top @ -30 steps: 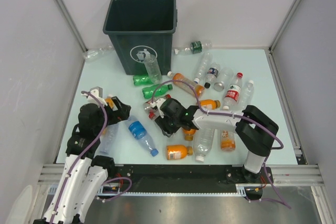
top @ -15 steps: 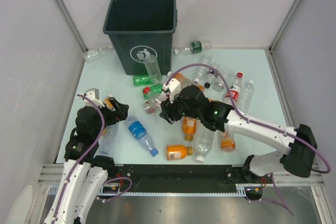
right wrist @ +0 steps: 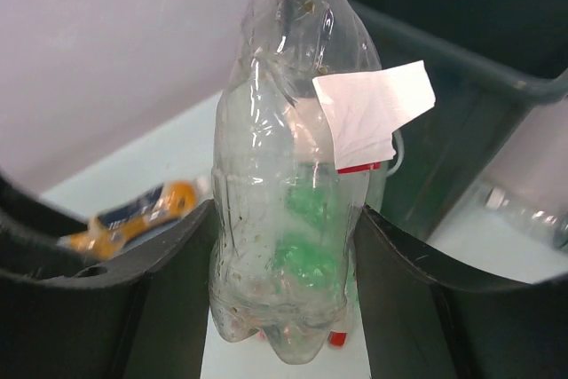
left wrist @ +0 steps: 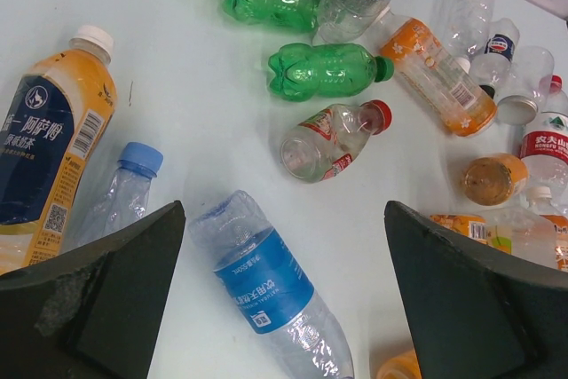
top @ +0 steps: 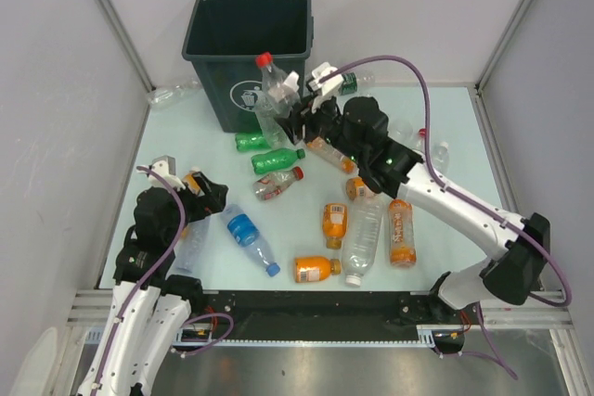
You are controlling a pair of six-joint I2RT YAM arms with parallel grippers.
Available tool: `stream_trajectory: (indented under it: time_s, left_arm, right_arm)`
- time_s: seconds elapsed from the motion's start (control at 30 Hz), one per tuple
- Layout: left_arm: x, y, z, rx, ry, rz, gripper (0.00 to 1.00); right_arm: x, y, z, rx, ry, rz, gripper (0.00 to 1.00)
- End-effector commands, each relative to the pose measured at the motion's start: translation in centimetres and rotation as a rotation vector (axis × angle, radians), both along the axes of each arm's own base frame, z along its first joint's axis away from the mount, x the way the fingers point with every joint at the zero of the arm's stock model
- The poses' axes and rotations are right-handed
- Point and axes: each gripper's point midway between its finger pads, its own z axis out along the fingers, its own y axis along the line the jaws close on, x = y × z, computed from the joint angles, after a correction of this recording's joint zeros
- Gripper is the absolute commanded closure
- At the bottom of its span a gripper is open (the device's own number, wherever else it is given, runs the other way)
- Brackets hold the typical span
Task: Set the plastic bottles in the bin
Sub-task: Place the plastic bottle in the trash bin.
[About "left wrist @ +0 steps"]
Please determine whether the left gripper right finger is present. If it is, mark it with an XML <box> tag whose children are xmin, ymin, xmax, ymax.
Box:
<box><xmin>384</xmin><ymin>201</ymin><xmax>567</xmax><ymax>378</ymax></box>

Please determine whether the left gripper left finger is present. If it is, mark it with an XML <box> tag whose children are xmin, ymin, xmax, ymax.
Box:
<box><xmin>1</xmin><ymin>201</ymin><xmax>185</xmax><ymax>378</ymax></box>

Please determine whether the orange juice bottle front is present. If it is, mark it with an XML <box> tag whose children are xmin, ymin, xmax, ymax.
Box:
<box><xmin>376</xmin><ymin>350</ymin><xmax>422</xmax><ymax>379</ymax></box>

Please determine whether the orange juice bottle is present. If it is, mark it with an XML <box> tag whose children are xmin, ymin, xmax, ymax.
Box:
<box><xmin>376</xmin><ymin>350</ymin><xmax>422</xmax><ymax>379</ymax></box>
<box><xmin>461</xmin><ymin>153</ymin><xmax>529</xmax><ymax>206</ymax></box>

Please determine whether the orange juice bottle barcode up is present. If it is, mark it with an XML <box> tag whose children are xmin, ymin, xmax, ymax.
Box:
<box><xmin>430</xmin><ymin>214</ymin><xmax>487</xmax><ymax>244</ymax></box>

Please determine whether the clear bottle blue cap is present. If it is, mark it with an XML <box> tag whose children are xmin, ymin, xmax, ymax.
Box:
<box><xmin>64</xmin><ymin>142</ymin><xmax>163</xmax><ymax>252</ymax></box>

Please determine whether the yellow navy milk tea bottle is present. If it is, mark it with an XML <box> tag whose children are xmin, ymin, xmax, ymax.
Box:
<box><xmin>1</xmin><ymin>25</ymin><xmax>117</xmax><ymax>273</ymax></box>

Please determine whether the large clear bottle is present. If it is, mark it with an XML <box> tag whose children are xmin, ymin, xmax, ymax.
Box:
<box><xmin>481</xmin><ymin>206</ymin><xmax>557</xmax><ymax>270</ymax></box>

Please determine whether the orange jasmine tea bottle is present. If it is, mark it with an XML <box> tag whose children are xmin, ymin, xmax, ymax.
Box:
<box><xmin>525</xmin><ymin>186</ymin><xmax>567</xmax><ymax>272</ymax></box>

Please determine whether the blue label water bottle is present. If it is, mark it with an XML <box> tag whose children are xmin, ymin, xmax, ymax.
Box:
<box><xmin>188</xmin><ymin>190</ymin><xmax>355</xmax><ymax>378</ymax></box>

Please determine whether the red label water bottle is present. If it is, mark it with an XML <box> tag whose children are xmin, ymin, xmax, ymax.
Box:
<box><xmin>520</xmin><ymin>75</ymin><xmax>567</xmax><ymax>196</ymax></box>

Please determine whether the red cap crushed bottle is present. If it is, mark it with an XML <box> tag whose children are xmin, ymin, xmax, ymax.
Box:
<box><xmin>280</xmin><ymin>99</ymin><xmax>392</xmax><ymax>183</ymax></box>

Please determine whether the pepsi label clear bottle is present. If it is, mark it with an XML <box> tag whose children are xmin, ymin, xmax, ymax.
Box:
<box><xmin>469</xmin><ymin>18</ymin><xmax>520</xmax><ymax>98</ymax></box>

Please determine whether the clear cup silver base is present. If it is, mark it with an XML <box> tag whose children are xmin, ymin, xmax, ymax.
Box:
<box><xmin>496</xmin><ymin>45</ymin><xmax>555</xmax><ymax>126</ymax></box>

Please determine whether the orange tea bottle white cap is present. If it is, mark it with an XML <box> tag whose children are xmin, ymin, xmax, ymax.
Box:
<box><xmin>375</xmin><ymin>8</ymin><xmax>497</xmax><ymax>138</ymax></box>

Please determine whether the green bottle with cap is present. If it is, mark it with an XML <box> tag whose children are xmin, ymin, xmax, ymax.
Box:
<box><xmin>268</xmin><ymin>43</ymin><xmax>394</xmax><ymax>102</ymax></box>

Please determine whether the clear bottle white cap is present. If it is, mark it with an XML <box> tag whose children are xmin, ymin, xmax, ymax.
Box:
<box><xmin>438</xmin><ymin>0</ymin><xmax>495</xmax><ymax>72</ymax></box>

